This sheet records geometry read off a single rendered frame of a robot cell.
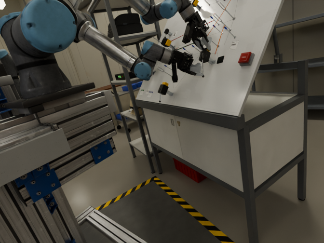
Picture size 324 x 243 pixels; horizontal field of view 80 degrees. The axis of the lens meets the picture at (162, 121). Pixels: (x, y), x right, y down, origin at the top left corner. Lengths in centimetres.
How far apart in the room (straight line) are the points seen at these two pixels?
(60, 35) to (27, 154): 30
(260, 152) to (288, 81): 265
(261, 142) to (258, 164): 12
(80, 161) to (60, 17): 48
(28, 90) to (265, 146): 108
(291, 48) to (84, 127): 330
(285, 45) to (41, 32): 339
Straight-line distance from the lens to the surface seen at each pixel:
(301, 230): 163
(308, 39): 360
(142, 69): 90
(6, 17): 75
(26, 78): 72
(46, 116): 69
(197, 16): 119
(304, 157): 161
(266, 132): 115
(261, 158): 117
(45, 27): 58
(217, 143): 115
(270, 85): 376
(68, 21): 61
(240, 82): 101
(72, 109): 72
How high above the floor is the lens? 119
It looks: 18 degrees down
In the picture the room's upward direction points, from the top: 13 degrees counter-clockwise
